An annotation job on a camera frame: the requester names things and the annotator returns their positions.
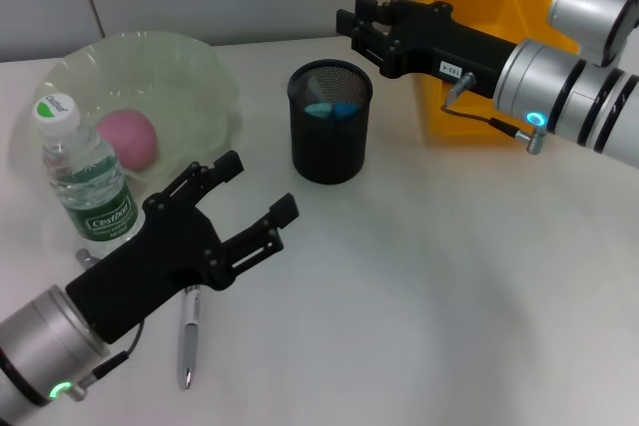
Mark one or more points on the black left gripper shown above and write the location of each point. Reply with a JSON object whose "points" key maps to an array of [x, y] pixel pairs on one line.
{"points": [[150, 266]]}

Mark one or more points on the blue scissors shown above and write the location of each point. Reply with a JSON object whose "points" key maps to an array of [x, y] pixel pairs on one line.
{"points": [[332, 110]]}

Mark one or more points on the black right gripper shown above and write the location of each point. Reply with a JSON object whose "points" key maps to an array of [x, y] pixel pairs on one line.
{"points": [[449, 47]]}

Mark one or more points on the pale green wavy glass plate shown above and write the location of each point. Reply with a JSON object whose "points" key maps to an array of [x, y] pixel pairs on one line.
{"points": [[165, 77]]}

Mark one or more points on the pink peach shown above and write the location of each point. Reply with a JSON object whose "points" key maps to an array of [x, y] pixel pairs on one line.
{"points": [[130, 139]]}

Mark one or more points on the clear green-label water bottle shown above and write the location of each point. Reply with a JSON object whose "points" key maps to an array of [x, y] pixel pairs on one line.
{"points": [[90, 186]]}

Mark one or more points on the black mesh pen holder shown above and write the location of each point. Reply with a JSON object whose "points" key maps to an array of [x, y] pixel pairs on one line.
{"points": [[329, 146]]}

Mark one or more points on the silver ballpoint pen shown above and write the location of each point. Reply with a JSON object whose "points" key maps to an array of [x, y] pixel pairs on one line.
{"points": [[190, 336]]}

